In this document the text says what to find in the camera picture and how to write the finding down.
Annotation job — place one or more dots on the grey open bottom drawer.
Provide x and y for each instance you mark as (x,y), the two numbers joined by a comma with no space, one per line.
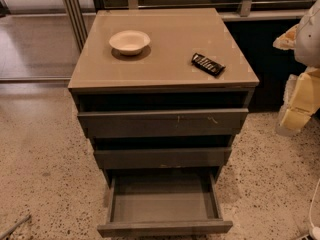
(163,202)

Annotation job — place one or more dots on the grey drawer cabinet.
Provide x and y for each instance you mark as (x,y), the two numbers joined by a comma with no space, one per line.
(162,76)

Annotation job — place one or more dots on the grey middle drawer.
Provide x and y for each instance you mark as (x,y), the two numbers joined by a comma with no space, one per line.
(162,158)

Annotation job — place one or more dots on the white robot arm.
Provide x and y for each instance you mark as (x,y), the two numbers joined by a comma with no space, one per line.
(307,47)

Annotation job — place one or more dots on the grey top drawer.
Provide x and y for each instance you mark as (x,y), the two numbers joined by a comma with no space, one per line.
(163,123)

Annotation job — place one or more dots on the grey metal rod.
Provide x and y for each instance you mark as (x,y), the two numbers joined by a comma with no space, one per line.
(14,227)

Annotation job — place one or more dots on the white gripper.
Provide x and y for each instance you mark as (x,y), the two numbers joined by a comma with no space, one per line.
(309,40)

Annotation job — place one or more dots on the white ceramic bowl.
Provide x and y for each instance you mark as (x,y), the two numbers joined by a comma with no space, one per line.
(129,42)

